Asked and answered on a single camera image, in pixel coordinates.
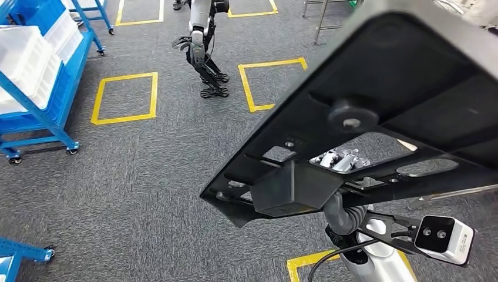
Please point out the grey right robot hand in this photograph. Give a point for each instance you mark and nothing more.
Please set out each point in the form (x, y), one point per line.
(334, 212)

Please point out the black plastic panel part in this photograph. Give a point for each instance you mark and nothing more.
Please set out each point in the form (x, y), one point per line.
(389, 78)

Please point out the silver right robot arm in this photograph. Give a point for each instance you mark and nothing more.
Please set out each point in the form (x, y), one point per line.
(373, 264)

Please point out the yellow floor tape square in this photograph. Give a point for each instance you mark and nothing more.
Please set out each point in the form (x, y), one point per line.
(307, 262)

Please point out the blue plastic bin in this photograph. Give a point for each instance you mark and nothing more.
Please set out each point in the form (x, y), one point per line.
(35, 15)
(70, 89)

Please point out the white plastic bin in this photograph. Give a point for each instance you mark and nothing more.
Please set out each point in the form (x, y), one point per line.
(23, 50)
(64, 35)
(48, 89)

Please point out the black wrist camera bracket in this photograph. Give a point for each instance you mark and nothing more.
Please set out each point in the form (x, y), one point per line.
(389, 229)

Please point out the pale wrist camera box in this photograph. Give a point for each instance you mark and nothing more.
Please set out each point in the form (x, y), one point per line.
(447, 239)

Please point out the steel table frame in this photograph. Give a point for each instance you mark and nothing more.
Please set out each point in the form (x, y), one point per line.
(321, 19)

